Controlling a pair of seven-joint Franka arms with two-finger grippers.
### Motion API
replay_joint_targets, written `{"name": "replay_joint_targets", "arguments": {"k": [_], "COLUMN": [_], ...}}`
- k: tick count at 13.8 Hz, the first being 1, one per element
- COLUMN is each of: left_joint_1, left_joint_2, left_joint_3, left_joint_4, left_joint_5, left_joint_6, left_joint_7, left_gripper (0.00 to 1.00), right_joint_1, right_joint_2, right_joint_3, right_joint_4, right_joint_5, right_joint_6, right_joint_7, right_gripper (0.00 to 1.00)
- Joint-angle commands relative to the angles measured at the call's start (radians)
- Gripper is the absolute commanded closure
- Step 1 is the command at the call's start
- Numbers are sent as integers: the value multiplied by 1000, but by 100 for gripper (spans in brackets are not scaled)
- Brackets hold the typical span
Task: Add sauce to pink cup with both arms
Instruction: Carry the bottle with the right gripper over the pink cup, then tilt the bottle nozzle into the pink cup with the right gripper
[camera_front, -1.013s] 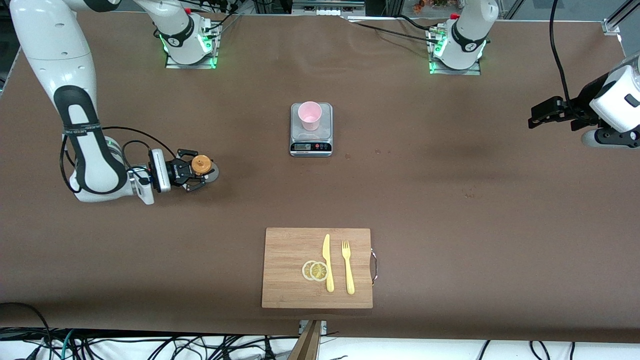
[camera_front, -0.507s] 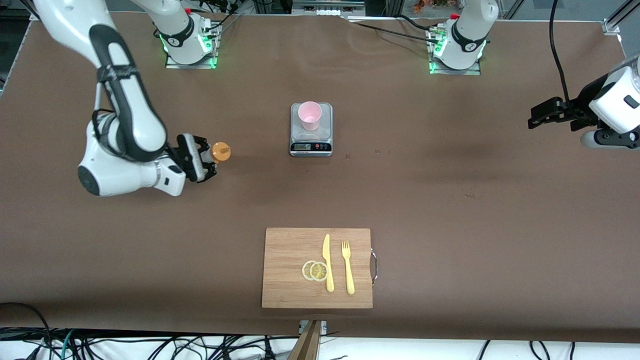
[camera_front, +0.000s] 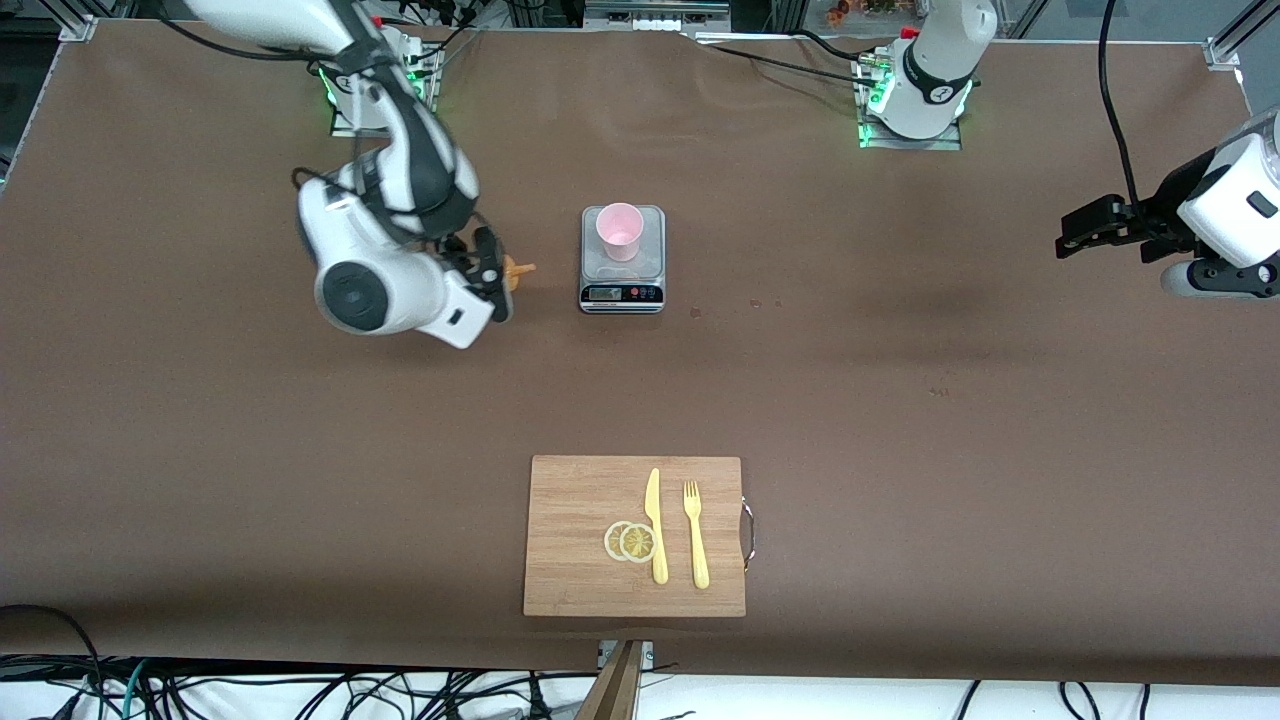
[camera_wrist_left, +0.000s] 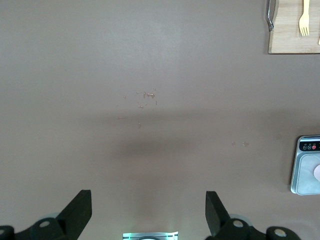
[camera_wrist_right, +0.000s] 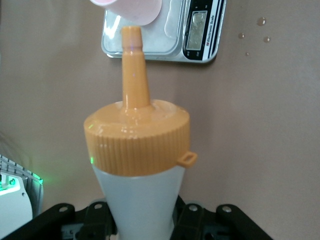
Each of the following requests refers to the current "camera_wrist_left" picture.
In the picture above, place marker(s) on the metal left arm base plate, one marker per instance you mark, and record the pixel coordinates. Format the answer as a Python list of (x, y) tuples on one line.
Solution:
[(132, 235)]

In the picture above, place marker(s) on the silver digital kitchen scale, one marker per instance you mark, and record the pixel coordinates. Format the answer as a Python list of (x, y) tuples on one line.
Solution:
[(305, 175)]

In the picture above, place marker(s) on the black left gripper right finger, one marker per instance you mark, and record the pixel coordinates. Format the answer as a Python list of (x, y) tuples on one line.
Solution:
[(225, 227)]

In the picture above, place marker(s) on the yellow plastic fork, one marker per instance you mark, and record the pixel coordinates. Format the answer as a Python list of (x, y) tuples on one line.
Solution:
[(304, 20)]

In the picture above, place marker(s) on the wooden cutting board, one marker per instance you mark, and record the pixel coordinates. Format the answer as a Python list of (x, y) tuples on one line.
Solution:
[(287, 37)]

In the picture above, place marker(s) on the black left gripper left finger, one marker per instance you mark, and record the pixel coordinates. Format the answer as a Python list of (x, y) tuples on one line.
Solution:
[(62, 225)]

